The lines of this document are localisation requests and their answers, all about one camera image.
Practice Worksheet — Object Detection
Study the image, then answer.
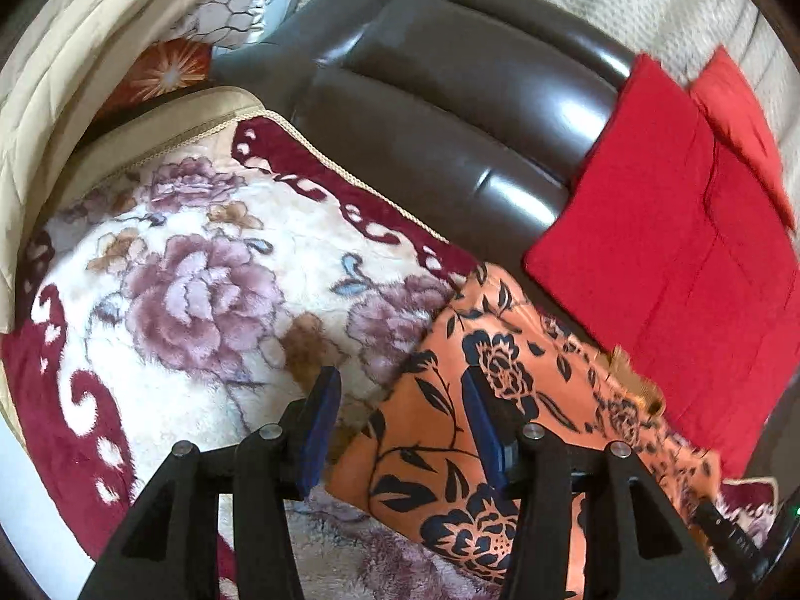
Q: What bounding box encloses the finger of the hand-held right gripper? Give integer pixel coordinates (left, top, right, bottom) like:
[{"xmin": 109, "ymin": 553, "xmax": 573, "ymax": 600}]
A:
[{"xmin": 695, "ymin": 500, "xmax": 769, "ymax": 581}]

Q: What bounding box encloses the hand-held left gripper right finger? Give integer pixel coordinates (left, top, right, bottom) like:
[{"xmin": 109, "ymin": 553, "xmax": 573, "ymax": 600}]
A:
[{"xmin": 461, "ymin": 367, "xmax": 714, "ymax": 600}]

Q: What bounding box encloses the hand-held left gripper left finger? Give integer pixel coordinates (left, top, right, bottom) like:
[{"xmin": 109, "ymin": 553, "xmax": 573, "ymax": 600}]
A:
[{"xmin": 78, "ymin": 365, "xmax": 344, "ymax": 600}]

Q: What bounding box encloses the orange floral shirt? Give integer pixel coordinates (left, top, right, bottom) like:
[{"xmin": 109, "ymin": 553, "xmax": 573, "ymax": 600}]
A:
[{"xmin": 328, "ymin": 262, "xmax": 723, "ymax": 598}]

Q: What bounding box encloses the floral plush blanket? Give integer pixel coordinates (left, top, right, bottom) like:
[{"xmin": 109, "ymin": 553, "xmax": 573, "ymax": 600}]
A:
[{"xmin": 0, "ymin": 84, "xmax": 779, "ymax": 600}]

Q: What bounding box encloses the red cushion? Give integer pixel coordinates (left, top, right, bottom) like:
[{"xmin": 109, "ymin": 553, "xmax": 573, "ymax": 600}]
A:
[{"xmin": 523, "ymin": 55, "xmax": 800, "ymax": 479}]

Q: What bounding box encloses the brown leather sofa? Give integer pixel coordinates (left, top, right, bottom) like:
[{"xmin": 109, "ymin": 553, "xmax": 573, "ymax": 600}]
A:
[{"xmin": 212, "ymin": 0, "xmax": 800, "ymax": 482}]

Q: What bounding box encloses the orange starburst cushion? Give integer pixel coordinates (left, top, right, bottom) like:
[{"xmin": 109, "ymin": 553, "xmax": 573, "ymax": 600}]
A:
[{"xmin": 93, "ymin": 37, "xmax": 217, "ymax": 120}]

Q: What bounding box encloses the red pillow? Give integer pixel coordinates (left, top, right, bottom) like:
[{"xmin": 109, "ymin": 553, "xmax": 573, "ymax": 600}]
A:
[{"xmin": 690, "ymin": 45, "xmax": 796, "ymax": 229}]

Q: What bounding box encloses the white honeycomb pattern pillow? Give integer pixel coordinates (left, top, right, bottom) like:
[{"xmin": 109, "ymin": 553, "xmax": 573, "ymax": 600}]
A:
[{"xmin": 168, "ymin": 0, "xmax": 279, "ymax": 51}]

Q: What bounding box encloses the beige quilted cloth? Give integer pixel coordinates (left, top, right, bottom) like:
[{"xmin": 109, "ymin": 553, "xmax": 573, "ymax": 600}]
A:
[{"xmin": 0, "ymin": 0, "xmax": 270, "ymax": 335}]

